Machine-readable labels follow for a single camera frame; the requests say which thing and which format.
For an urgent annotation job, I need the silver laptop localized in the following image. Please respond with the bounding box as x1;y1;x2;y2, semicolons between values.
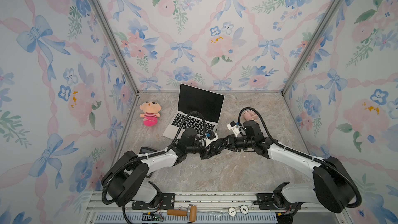
163;84;225;139

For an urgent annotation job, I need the white round knob right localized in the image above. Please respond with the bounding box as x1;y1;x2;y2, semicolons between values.
239;205;249;215

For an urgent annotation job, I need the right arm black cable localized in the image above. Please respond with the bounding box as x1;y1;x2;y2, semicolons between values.
237;107;362;208

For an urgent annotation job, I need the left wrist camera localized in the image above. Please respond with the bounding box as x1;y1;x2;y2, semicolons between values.
204;133;219;147

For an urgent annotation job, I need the aluminium front rail frame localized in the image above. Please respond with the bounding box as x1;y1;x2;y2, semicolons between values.
81;191;352;224

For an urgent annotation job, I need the pink plush doll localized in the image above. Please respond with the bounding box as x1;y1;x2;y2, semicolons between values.
140;101;162;127

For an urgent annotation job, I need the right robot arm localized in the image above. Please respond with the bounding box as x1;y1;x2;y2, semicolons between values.
205;120;362;213

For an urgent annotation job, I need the black mounting plate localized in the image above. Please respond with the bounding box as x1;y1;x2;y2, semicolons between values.
253;193;301;211
131;193;175;211

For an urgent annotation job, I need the white round knob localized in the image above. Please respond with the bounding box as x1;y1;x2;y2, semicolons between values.
239;205;249;215
228;207;237;217

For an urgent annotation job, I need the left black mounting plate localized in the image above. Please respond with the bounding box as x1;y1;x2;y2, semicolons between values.
131;193;175;211

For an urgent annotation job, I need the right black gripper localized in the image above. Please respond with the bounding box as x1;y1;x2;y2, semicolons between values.
217;134;254;151

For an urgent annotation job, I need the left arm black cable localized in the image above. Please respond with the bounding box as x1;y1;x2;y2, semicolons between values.
101;111;208;206

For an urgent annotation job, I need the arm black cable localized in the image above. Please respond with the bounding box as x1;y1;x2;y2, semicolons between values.
237;107;362;208
101;111;208;206

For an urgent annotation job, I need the pink small toy appliance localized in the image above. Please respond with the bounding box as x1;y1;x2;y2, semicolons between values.
243;110;259;121

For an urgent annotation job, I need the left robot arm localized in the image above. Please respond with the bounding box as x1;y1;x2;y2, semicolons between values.
101;128;218;209

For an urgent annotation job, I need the white round knob left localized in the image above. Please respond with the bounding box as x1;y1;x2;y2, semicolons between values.
228;207;237;217

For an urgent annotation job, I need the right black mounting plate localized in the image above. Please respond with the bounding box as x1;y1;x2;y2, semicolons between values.
253;193;301;211

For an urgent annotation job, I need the wooden handle roller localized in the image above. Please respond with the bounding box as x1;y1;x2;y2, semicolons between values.
167;204;197;223

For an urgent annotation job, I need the black calculator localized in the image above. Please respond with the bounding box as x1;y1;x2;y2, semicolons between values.
140;146;157;154

